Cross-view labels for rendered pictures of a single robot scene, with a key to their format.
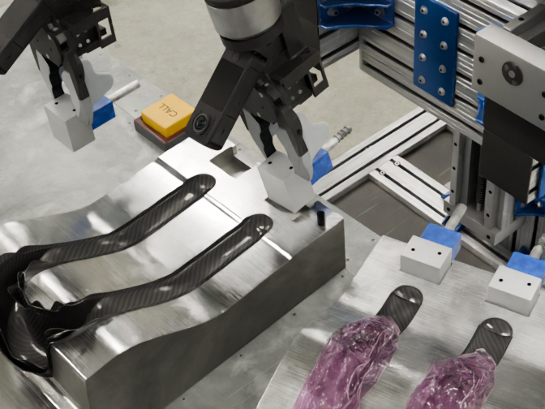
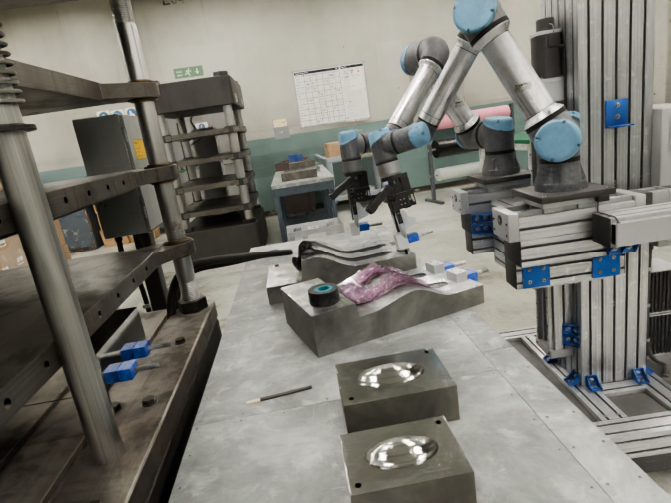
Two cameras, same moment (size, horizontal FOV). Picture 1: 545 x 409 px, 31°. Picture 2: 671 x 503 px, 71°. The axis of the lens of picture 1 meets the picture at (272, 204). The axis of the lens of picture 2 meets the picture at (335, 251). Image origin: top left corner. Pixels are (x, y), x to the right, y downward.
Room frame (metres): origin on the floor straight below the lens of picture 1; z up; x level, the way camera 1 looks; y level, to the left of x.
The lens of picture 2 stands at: (-0.52, -0.71, 1.33)
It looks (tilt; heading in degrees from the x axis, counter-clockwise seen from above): 15 degrees down; 35
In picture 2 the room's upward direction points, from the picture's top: 9 degrees counter-clockwise
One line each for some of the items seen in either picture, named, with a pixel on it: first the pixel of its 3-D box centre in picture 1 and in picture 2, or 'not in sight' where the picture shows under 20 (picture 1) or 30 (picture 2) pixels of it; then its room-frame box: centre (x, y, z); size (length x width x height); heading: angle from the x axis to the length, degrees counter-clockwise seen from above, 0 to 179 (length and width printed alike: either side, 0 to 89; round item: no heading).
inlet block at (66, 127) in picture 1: (99, 105); (365, 226); (1.06, 0.22, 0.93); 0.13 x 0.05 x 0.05; 128
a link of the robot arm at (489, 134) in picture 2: not in sight; (497, 132); (1.51, -0.20, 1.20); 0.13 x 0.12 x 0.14; 59
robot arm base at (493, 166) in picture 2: not in sight; (500, 161); (1.51, -0.20, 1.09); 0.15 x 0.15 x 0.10
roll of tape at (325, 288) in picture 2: not in sight; (324, 294); (0.37, -0.04, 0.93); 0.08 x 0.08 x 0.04
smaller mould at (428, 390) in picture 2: not in sight; (393, 390); (0.17, -0.32, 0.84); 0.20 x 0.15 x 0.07; 128
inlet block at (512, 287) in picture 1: (527, 269); (470, 275); (0.76, -0.29, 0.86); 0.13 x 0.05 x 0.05; 145
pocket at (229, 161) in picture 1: (236, 171); not in sight; (0.97, 0.04, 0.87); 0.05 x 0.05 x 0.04; 38
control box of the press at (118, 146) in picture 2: not in sight; (162, 309); (0.53, 0.87, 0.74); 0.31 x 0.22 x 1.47; 38
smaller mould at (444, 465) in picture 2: not in sight; (403, 468); (-0.01, -0.42, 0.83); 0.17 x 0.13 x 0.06; 128
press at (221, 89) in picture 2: not in sight; (215, 168); (3.73, 3.87, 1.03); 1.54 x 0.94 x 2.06; 38
